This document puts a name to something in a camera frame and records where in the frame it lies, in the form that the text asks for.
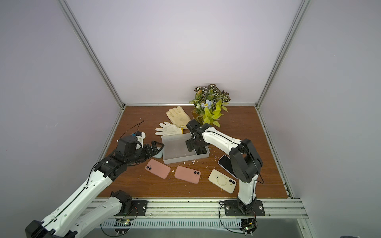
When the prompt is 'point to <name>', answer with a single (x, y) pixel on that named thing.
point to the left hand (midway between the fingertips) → (161, 148)
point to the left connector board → (122, 226)
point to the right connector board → (248, 225)
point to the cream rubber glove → (178, 116)
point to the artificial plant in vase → (209, 104)
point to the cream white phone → (222, 181)
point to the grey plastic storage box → (174, 148)
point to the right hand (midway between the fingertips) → (196, 142)
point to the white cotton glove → (168, 129)
